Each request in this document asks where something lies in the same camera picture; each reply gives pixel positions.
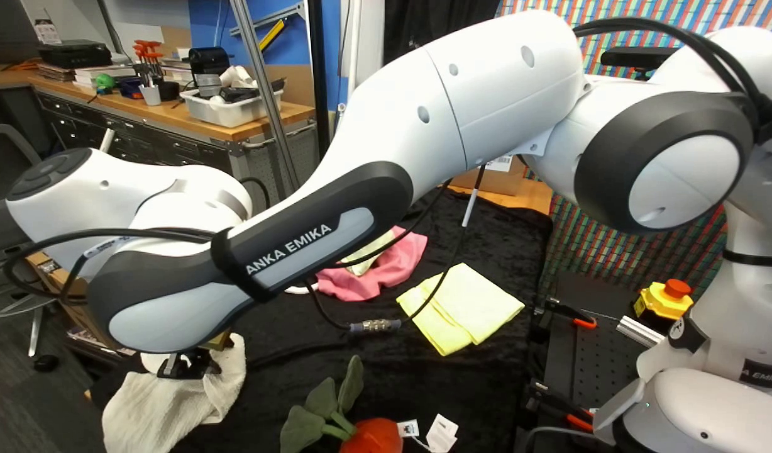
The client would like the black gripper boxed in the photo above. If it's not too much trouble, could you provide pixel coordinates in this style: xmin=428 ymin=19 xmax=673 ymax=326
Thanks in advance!
xmin=156 ymin=336 xmax=233 ymax=380

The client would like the white terry towel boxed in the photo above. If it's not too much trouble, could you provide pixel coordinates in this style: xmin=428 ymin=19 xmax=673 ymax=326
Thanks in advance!
xmin=99 ymin=333 xmax=245 ymax=453

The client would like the pink cloth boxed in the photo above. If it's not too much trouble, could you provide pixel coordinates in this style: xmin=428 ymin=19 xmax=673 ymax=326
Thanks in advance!
xmin=317 ymin=226 xmax=428 ymax=302

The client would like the yellow microfiber cloth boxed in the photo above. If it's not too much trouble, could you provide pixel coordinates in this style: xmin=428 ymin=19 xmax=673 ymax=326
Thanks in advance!
xmin=397 ymin=264 xmax=523 ymax=357

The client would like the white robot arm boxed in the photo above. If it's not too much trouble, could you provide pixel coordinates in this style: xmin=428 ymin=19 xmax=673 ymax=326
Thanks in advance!
xmin=4 ymin=11 xmax=772 ymax=386

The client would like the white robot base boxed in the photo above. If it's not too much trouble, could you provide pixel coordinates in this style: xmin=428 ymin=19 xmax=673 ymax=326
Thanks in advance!
xmin=592 ymin=145 xmax=772 ymax=453

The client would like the red plush radish toy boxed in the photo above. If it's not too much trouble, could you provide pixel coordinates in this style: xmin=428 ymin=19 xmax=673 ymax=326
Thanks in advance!
xmin=278 ymin=356 xmax=404 ymax=453

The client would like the white plastic bin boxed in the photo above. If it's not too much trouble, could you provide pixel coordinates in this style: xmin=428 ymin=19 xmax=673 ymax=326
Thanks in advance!
xmin=177 ymin=92 xmax=265 ymax=130

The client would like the white toy label tag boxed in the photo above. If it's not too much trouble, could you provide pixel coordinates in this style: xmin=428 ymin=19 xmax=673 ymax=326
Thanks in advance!
xmin=424 ymin=413 xmax=457 ymax=453

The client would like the wooden workbench with drawers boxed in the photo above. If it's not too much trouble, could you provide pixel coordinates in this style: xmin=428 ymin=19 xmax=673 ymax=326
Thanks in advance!
xmin=0 ymin=63 xmax=318 ymax=199

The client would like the yellow red emergency stop button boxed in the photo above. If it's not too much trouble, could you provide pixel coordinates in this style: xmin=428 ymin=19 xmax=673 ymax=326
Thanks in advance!
xmin=633 ymin=278 xmax=694 ymax=323

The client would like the orange handled tool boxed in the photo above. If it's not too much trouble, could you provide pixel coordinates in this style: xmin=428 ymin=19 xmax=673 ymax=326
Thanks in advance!
xmin=541 ymin=297 xmax=597 ymax=331

